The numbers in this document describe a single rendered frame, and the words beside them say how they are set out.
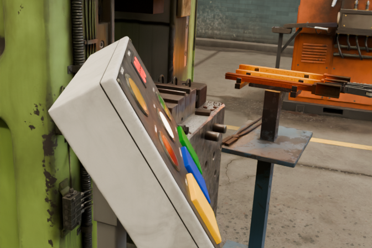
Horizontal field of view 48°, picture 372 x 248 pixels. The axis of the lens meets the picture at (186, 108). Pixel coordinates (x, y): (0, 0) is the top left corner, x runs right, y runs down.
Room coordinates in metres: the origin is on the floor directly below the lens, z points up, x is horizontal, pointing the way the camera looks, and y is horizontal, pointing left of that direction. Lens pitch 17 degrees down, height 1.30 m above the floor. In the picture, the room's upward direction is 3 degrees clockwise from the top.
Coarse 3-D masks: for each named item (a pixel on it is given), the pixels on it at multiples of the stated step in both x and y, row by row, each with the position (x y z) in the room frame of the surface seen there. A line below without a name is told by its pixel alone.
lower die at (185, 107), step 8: (184, 88) 1.20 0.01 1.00; (192, 88) 1.24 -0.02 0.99; (168, 96) 1.13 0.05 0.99; (176, 96) 1.14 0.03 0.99; (184, 96) 1.15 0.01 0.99; (192, 96) 1.21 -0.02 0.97; (168, 104) 1.09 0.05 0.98; (176, 104) 1.09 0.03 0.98; (184, 104) 1.15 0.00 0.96; (192, 104) 1.22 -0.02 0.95; (176, 112) 1.09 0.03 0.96; (184, 112) 1.15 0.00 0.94; (192, 112) 1.22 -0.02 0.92; (176, 120) 1.09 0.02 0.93
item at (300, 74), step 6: (240, 66) 1.82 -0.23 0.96; (246, 66) 1.81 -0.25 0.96; (252, 66) 1.80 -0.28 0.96; (258, 66) 1.80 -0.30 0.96; (264, 72) 1.78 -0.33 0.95; (270, 72) 1.77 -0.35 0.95; (276, 72) 1.75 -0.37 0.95; (282, 72) 1.74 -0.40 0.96; (288, 72) 1.73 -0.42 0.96; (294, 72) 1.72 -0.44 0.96; (300, 72) 1.73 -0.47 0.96; (312, 78) 1.69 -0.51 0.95; (318, 78) 1.68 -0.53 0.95; (324, 78) 1.67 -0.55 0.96; (330, 78) 1.67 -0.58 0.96; (336, 78) 1.66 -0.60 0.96; (342, 78) 1.65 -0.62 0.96; (348, 78) 1.64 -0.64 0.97
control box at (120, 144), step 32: (96, 64) 0.58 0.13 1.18; (128, 64) 0.58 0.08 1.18; (64, 96) 0.45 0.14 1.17; (96, 96) 0.42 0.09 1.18; (128, 96) 0.44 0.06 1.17; (160, 96) 0.72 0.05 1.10; (64, 128) 0.42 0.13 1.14; (96, 128) 0.42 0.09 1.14; (128, 128) 0.43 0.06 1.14; (160, 128) 0.54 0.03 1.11; (96, 160) 0.42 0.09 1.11; (128, 160) 0.43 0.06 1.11; (160, 160) 0.43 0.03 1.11; (128, 192) 0.43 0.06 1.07; (160, 192) 0.43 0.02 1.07; (128, 224) 0.43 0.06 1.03; (160, 224) 0.43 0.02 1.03; (192, 224) 0.43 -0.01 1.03
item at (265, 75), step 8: (240, 72) 1.70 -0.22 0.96; (248, 72) 1.68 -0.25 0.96; (256, 72) 1.68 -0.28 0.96; (288, 80) 1.61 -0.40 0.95; (296, 80) 1.60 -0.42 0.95; (304, 80) 1.59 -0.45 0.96; (312, 80) 1.58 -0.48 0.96; (320, 80) 1.58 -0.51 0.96; (328, 80) 1.55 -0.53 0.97; (336, 80) 1.55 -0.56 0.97
